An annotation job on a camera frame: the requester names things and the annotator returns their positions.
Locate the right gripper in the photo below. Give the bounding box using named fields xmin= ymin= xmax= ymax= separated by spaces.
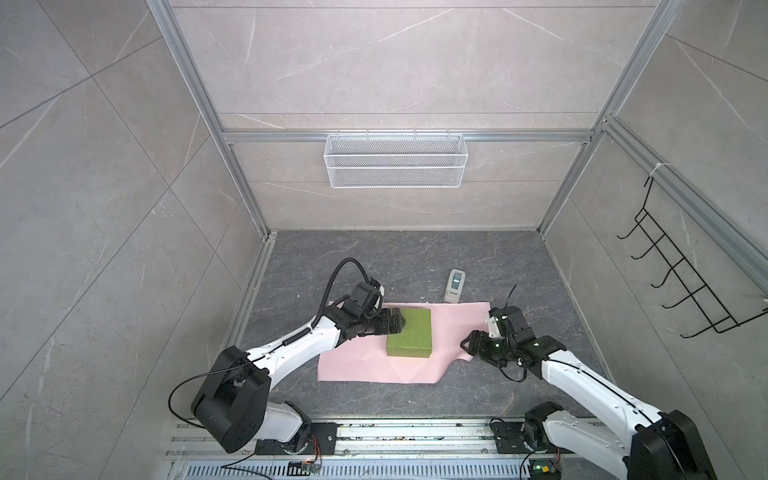
xmin=459 ymin=329 xmax=516 ymax=365

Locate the green gift box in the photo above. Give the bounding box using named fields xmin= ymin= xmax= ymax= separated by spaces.
xmin=386 ymin=307 xmax=432 ymax=358

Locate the pink wrapping paper sheet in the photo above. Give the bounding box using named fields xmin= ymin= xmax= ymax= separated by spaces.
xmin=317 ymin=302 xmax=490 ymax=384

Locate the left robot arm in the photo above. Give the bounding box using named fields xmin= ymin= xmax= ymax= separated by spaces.
xmin=191 ymin=281 xmax=406 ymax=453

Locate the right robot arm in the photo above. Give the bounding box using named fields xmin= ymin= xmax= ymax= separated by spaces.
xmin=460 ymin=306 xmax=716 ymax=479

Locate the grey tape dispenser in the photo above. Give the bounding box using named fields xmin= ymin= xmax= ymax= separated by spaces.
xmin=444 ymin=269 xmax=466 ymax=304

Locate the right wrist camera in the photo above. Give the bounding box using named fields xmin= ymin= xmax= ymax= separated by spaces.
xmin=486 ymin=314 xmax=504 ymax=338

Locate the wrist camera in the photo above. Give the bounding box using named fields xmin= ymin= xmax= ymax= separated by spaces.
xmin=486 ymin=314 xmax=504 ymax=338
xmin=368 ymin=277 xmax=384 ymax=296

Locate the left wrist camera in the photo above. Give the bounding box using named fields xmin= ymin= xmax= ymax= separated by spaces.
xmin=368 ymin=277 xmax=384 ymax=296

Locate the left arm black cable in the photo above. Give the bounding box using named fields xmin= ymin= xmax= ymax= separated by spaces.
xmin=311 ymin=257 xmax=370 ymax=328

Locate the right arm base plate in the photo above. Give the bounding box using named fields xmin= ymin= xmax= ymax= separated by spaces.
xmin=488 ymin=418 xmax=571 ymax=454

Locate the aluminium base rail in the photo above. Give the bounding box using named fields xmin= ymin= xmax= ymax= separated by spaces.
xmin=153 ymin=417 xmax=610 ymax=479

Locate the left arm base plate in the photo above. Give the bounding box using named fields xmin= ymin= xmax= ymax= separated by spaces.
xmin=255 ymin=422 xmax=339 ymax=456

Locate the white wire mesh basket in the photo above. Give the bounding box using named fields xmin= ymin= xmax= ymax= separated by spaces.
xmin=323 ymin=133 xmax=469 ymax=189

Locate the black wire hook rack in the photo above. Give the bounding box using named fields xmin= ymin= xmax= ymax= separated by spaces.
xmin=616 ymin=176 xmax=767 ymax=339

